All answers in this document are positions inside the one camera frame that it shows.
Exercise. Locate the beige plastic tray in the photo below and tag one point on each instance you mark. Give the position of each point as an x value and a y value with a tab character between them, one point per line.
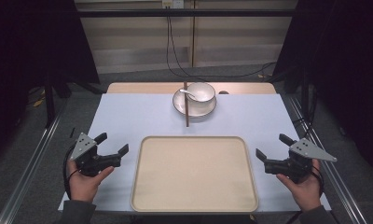
194	174

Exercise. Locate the small black stick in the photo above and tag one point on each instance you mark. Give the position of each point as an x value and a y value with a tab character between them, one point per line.
72	132

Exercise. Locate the black curtain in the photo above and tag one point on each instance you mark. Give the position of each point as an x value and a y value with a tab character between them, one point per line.
26	46
346	62

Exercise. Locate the white wall socket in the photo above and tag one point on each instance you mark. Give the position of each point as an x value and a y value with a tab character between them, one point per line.
172	3

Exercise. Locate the person's right hand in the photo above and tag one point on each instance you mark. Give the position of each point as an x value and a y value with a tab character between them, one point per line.
304	189

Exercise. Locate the brown wooden chopsticks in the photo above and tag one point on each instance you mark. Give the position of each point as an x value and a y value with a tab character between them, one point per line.
186	115

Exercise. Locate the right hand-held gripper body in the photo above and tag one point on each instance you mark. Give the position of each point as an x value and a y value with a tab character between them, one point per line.
302	155

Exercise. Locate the white ceramic bowl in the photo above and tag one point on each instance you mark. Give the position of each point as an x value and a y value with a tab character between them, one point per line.
203	91

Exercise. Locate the black horizontal frame bar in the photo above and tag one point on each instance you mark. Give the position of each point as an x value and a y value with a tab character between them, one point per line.
187	13

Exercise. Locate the white round plate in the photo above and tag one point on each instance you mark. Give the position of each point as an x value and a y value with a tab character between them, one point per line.
200	109

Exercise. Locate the pale table mat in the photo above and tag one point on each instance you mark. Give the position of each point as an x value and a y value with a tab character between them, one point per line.
138	115

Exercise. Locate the person's left hand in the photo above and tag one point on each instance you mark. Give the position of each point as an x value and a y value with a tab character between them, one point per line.
83	185

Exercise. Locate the metal floor rail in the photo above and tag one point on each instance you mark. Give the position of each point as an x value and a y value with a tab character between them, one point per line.
337	174
29	161

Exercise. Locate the black metal stand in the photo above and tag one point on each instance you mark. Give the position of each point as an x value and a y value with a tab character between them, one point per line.
49	102

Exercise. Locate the white ceramic spoon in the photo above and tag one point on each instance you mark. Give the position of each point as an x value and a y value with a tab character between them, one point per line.
185	91

